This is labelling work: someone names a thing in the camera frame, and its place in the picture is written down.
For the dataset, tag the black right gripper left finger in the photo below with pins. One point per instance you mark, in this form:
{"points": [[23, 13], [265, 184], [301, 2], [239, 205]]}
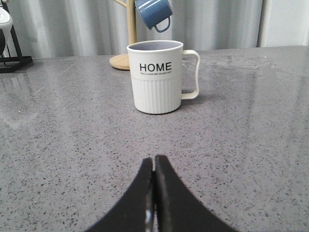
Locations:
{"points": [[134, 212]]}

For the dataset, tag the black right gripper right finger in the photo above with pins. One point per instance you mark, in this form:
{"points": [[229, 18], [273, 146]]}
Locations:
{"points": [[177, 208]]}

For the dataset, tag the white HOME mug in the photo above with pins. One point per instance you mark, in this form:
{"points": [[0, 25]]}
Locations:
{"points": [[156, 75]]}

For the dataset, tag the blue hanging mug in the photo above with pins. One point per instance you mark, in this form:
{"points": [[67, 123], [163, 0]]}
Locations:
{"points": [[154, 12]]}

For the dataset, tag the white mug black handle left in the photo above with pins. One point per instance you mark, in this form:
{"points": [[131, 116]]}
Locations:
{"points": [[6, 23]]}

